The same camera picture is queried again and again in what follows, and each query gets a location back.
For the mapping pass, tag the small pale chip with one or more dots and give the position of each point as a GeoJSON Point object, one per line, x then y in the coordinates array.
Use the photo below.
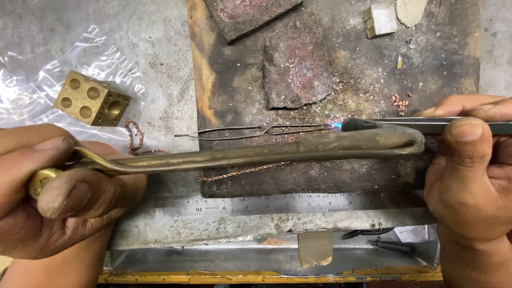
{"type": "Point", "coordinates": [399, 62]}

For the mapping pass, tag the white paper slip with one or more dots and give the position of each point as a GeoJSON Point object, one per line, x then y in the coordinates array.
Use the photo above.
{"type": "Point", "coordinates": [412, 234]}

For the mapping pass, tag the steel ruler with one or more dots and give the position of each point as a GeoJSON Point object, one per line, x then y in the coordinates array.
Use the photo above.
{"type": "Point", "coordinates": [260, 204]}

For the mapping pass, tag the clear plastic bag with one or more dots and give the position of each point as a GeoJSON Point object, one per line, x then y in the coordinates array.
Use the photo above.
{"type": "Point", "coordinates": [32, 72]}

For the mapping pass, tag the beige flat stone piece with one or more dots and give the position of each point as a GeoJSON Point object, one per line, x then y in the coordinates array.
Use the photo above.
{"type": "Point", "coordinates": [411, 11]}

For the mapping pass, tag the person's left hand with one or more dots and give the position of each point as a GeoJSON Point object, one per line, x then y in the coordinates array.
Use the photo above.
{"type": "Point", "coordinates": [28, 236]}

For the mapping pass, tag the small white block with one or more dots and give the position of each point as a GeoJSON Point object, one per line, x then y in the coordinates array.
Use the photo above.
{"type": "Point", "coordinates": [382, 20]}

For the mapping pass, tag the dark metal pliers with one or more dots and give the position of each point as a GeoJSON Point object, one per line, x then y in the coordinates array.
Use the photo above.
{"type": "Point", "coordinates": [366, 232]}

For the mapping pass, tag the reddish worn fire brick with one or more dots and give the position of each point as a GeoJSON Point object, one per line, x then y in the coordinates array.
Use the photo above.
{"type": "Point", "coordinates": [296, 64]}

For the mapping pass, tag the pile of copper bits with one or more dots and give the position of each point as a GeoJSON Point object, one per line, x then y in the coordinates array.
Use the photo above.
{"type": "Point", "coordinates": [400, 103]}

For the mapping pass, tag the dark angular fire brick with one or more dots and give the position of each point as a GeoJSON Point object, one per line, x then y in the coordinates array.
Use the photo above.
{"type": "Point", "coordinates": [248, 16]}

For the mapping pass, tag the metal bench tray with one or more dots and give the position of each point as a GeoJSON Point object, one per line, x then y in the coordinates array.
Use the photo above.
{"type": "Point", "coordinates": [240, 260]}

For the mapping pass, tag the brass dapping block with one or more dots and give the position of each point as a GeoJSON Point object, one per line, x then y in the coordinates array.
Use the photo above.
{"type": "Point", "coordinates": [88, 98]}

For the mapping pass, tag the person's right hand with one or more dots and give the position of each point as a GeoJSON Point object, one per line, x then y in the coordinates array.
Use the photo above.
{"type": "Point", "coordinates": [472, 192]}

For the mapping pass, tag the long steel tweezers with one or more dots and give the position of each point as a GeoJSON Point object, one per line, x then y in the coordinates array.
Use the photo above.
{"type": "Point", "coordinates": [424, 124]}

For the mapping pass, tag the brass soldering torch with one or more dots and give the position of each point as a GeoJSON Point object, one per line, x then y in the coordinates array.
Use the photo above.
{"type": "Point", "coordinates": [256, 152]}

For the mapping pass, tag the charred soldering board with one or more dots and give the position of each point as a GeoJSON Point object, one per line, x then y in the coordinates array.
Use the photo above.
{"type": "Point", "coordinates": [368, 80]}

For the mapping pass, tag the flat wooden piece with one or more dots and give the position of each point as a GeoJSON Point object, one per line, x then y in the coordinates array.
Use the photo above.
{"type": "Point", "coordinates": [315, 248]}

